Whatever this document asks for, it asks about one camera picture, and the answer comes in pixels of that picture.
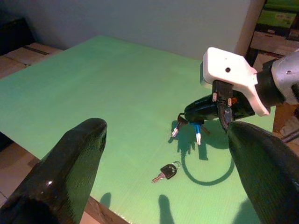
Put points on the green corrugated table sheet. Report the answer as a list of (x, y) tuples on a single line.
[(116, 93)]

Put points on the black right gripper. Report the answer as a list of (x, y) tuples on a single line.
[(243, 109)]

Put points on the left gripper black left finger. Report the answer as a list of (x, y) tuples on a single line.
[(63, 172)]

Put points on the brown cardboard carton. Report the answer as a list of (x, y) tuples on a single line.
[(105, 213)]

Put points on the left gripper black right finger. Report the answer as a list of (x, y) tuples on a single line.
[(268, 177)]

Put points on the pale cardboard carton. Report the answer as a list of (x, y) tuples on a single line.
[(273, 43)]

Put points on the plain closed cardboard box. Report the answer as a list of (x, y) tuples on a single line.
[(10, 67)]

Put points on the green printed carton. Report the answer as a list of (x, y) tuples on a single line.
[(282, 4), (278, 17)]

